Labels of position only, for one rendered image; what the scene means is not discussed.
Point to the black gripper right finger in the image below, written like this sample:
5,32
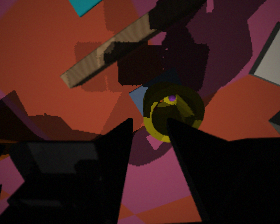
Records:
214,167

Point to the grey flat square tile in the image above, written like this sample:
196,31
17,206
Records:
267,64

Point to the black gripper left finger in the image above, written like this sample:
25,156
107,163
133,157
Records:
104,160

